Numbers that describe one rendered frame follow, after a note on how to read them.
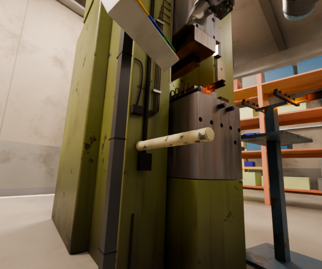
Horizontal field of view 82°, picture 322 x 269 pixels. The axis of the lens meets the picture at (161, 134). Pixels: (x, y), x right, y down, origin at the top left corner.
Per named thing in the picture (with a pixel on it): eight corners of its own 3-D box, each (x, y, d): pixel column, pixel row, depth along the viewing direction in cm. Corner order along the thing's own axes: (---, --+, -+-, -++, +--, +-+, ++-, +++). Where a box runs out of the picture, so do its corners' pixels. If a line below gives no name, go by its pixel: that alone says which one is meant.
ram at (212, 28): (228, 48, 130) (226, 0, 138) (188, 21, 109) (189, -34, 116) (186, 72, 164) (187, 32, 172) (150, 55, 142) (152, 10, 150)
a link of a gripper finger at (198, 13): (189, 25, 66) (211, 5, 63) (182, 15, 69) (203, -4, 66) (192, 30, 69) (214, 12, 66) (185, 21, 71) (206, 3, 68)
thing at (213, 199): (247, 269, 100) (242, 180, 109) (197, 294, 78) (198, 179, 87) (178, 237, 144) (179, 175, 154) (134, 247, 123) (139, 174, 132)
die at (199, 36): (216, 53, 121) (216, 40, 123) (194, 39, 110) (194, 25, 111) (174, 77, 155) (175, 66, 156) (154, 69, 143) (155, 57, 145)
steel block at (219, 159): (242, 179, 109) (239, 107, 117) (198, 179, 87) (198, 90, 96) (179, 175, 154) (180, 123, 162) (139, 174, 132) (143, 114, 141)
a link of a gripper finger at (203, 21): (192, 30, 69) (214, 12, 66) (185, 21, 71) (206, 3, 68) (195, 36, 72) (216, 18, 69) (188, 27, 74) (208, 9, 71)
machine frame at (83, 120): (203, 228, 172) (202, -24, 228) (66, 256, 106) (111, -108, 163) (129, 202, 294) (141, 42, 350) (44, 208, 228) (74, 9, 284)
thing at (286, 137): (313, 142, 121) (312, 139, 122) (283, 133, 100) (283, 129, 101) (266, 146, 146) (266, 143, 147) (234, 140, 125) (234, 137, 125)
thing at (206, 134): (216, 143, 59) (215, 127, 60) (204, 141, 56) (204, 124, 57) (144, 151, 94) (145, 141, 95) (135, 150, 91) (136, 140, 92)
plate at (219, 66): (225, 83, 144) (224, 63, 147) (217, 79, 139) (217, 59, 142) (223, 84, 145) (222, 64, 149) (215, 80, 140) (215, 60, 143)
